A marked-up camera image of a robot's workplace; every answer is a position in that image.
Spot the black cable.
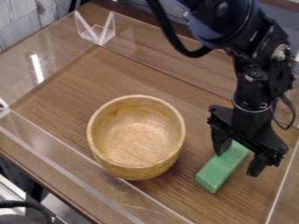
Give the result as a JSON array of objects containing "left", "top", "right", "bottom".
[{"left": 0, "top": 200, "right": 57, "bottom": 224}]

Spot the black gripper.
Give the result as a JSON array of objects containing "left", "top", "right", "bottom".
[{"left": 206, "top": 102, "right": 288, "bottom": 177}]

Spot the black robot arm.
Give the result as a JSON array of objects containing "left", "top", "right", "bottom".
[{"left": 177, "top": 0, "right": 294, "bottom": 177}]

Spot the clear acrylic tray wall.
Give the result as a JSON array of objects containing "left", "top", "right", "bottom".
[{"left": 0, "top": 108, "right": 192, "bottom": 224}]

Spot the green rectangular block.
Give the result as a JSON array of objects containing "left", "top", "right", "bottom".
[{"left": 194, "top": 141, "right": 250, "bottom": 193}]

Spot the brown wooden bowl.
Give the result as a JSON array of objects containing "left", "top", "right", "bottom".
[{"left": 86, "top": 94, "right": 185, "bottom": 180}]

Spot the clear acrylic corner bracket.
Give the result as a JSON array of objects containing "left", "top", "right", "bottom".
[{"left": 73, "top": 11, "right": 116, "bottom": 46}]

